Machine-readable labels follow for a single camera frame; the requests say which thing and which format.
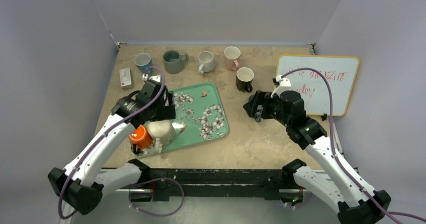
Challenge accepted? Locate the black mug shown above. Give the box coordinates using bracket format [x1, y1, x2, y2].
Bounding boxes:
[236, 67, 255, 93]

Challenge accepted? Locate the orange mug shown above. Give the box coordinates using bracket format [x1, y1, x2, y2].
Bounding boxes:
[128, 125, 153, 155]

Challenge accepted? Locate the grey flat-bottom mug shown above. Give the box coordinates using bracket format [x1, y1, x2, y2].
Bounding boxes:
[163, 50, 189, 74]

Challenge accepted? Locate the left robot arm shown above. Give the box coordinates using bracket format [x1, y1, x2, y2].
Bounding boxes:
[48, 80, 176, 215]

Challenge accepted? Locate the pink faceted mug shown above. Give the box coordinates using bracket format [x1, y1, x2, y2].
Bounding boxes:
[224, 46, 241, 71]

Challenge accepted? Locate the cream mug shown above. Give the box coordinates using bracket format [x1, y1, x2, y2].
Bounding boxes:
[147, 120, 176, 154]

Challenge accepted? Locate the blue textured mug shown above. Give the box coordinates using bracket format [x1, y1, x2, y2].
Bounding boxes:
[134, 53, 153, 75]

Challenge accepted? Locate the purple cable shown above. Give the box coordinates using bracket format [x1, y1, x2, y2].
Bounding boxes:
[57, 66, 186, 220]
[281, 67, 426, 224]

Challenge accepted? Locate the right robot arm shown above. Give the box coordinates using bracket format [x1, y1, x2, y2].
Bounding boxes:
[243, 90, 391, 223]

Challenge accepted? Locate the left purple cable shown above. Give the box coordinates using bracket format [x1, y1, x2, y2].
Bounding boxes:
[57, 66, 186, 220]

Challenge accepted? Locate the white speckled round mug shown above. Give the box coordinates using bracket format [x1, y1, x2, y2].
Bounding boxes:
[197, 51, 216, 74]

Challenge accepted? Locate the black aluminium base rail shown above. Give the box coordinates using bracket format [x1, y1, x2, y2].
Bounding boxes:
[68, 167, 334, 203]

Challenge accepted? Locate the small white red box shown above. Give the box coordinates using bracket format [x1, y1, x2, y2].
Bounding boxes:
[119, 68, 133, 90]

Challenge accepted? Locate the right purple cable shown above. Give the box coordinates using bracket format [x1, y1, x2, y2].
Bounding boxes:
[281, 67, 426, 224]

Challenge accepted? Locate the green floral tray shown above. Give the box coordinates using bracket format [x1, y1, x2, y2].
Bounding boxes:
[131, 82, 230, 159]

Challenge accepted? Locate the grey-blue speckled round mug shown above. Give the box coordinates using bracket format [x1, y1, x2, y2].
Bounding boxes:
[254, 105, 263, 123]

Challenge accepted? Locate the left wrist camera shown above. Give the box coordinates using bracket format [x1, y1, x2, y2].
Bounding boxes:
[142, 73, 164, 83]

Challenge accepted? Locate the yellow framed whiteboard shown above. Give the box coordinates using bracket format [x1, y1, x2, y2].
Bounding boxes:
[276, 55, 360, 116]

